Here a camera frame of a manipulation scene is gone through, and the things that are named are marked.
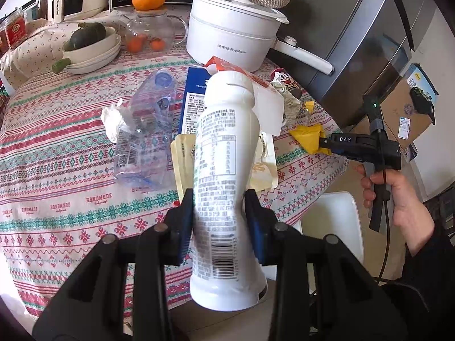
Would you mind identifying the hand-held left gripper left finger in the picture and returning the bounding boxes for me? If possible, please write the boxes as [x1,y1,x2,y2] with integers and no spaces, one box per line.
[32,188,195,341]

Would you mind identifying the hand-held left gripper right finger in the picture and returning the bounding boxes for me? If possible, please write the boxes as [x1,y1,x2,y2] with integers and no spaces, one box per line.
[243,189,409,341]

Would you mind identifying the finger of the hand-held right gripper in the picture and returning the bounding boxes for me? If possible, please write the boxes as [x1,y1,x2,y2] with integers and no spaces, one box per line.
[318,132,359,157]

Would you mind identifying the yellow plastic wrapper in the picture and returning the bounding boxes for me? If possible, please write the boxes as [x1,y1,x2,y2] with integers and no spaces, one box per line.
[289,124,333,154]

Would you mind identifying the red cartoon drink can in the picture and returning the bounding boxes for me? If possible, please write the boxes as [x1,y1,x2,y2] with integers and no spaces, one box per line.
[271,70,303,101]

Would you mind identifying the white plastic drink bottle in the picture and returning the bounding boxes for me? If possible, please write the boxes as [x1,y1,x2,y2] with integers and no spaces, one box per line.
[189,70,268,311]

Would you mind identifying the person's right forearm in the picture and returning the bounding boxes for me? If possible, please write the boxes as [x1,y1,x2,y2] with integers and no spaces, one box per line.
[386,220,455,341]

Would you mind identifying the person's right hand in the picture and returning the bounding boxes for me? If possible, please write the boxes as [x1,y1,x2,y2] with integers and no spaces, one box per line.
[355,163,436,257]

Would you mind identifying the brown cardboard box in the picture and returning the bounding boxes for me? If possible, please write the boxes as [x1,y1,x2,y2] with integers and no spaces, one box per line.
[363,77,436,150]

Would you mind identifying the crumpled foil wrapper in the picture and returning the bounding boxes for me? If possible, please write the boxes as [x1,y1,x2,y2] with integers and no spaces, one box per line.
[281,90,303,126]

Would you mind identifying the cream drink pouch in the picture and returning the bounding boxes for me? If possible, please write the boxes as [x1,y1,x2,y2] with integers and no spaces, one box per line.
[171,133,197,200]
[249,131,280,191]

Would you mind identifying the white plastic stool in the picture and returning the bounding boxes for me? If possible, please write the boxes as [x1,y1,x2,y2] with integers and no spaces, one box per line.
[266,191,365,294]

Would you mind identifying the blue and white box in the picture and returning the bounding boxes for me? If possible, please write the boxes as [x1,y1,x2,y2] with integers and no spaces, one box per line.
[404,63,440,106]

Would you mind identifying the crushed clear plastic bottle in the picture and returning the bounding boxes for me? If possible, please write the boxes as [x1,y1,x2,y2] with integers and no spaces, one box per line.
[114,70,179,190]

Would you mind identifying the blue cardboard box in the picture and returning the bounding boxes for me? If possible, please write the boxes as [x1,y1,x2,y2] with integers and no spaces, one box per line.
[179,66,214,140]

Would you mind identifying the patterned tablecloth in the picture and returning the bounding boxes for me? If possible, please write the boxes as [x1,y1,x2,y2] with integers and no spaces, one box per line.
[0,5,351,319]

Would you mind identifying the crumpled white tissue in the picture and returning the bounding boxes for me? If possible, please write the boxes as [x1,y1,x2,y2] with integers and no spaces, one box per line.
[100,100,133,143]

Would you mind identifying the white electric cooking pot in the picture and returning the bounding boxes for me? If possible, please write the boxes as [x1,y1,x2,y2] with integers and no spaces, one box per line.
[187,0,335,76]

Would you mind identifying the cream ceramic bowl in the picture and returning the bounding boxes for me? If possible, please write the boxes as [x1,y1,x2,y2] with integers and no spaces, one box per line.
[62,26,122,66]

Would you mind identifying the glass teapot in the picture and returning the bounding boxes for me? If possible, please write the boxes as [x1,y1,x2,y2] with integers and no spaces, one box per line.
[119,9,188,55]

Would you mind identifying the green vegetable piece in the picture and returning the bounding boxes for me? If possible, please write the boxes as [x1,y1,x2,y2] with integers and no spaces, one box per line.
[52,58,72,74]

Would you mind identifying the dark green squash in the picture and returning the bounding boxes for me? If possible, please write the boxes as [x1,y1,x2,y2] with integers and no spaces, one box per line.
[69,22,107,51]

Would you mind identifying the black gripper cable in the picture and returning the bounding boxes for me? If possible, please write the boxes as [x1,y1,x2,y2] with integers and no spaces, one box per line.
[375,131,392,286]

